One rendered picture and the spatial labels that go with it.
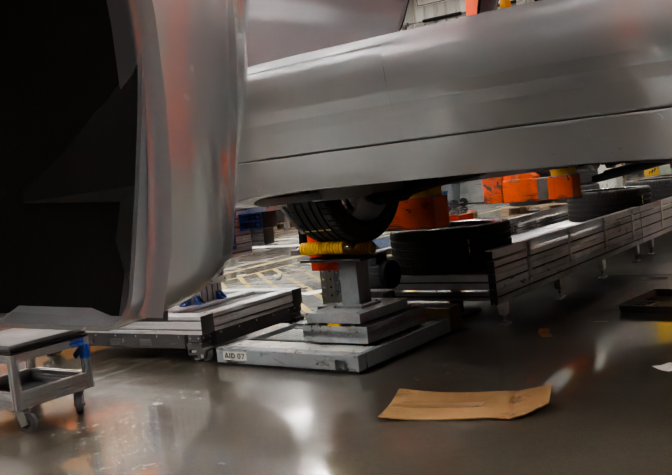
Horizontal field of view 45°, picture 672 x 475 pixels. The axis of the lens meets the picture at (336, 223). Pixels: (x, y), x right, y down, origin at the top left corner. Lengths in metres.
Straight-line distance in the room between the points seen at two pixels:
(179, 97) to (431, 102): 1.81
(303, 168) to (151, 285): 2.16
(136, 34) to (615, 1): 1.74
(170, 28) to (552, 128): 1.76
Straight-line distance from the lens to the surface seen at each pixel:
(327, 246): 3.67
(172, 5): 0.53
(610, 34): 2.13
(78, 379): 3.42
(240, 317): 4.23
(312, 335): 3.74
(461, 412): 2.79
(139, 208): 0.48
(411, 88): 2.33
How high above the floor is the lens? 0.81
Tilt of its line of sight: 3 degrees down
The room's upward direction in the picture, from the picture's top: 6 degrees counter-clockwise
